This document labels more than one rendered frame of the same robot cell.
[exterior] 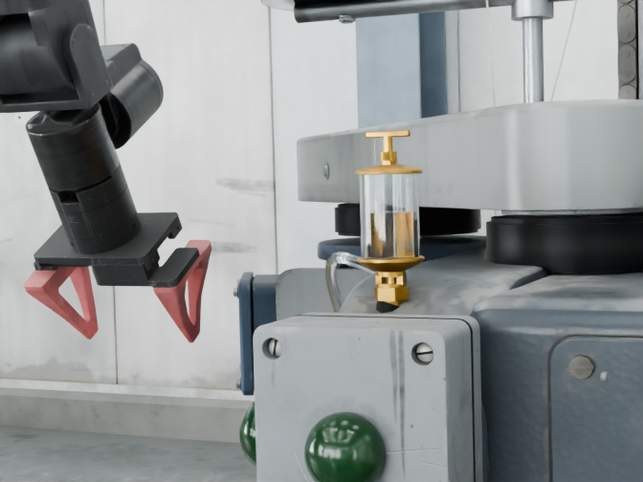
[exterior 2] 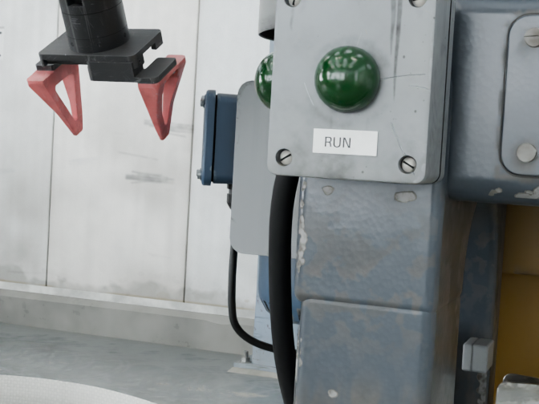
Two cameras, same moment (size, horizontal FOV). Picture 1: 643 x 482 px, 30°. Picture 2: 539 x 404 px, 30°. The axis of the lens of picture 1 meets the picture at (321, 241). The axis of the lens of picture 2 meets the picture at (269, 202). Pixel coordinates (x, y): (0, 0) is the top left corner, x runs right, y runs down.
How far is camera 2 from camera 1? 0.14 m
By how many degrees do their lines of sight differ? 3
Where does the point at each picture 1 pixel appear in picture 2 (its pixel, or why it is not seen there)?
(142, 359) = (69, 266)
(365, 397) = (366, 34)
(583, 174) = not seen: outside the picture
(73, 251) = (72, 51)
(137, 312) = (68, 226)
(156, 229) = (143, 38)
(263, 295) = (225, 103)
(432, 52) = not seen: hidden behind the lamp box
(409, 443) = (400, 70)
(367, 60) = not seen: hidden behind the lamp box
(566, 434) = (517, 92)
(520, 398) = (481, 66)
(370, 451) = (370, 71)
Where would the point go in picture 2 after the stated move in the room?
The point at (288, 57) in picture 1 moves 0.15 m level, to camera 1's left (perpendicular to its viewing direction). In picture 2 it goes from (212, 22) to (188, 21)
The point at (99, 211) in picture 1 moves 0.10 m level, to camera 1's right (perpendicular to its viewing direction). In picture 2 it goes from (98, 16) to (209, 22)
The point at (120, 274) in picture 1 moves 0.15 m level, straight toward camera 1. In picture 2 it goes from (111, 71) to (122, 58)
